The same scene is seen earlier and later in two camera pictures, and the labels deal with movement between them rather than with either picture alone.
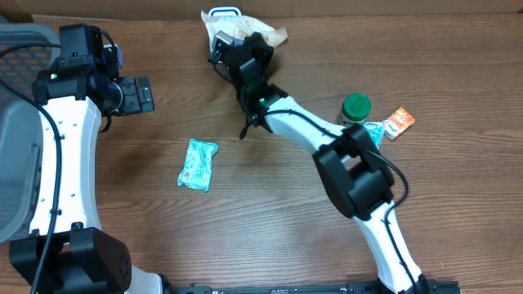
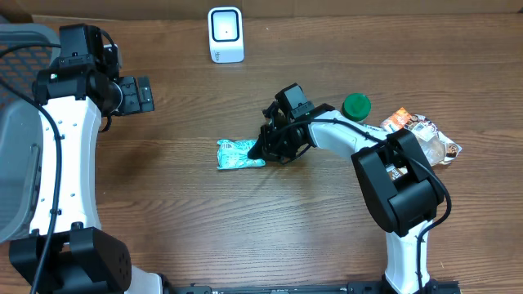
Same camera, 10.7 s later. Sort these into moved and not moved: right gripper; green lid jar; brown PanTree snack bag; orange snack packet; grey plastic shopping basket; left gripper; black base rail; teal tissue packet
Moved: right gripper; teal tissue packet; brown PanTree snack bag
Not moved: orange snack packet; left gripper; green lid jar; black base rail; grey plastic shopping basket
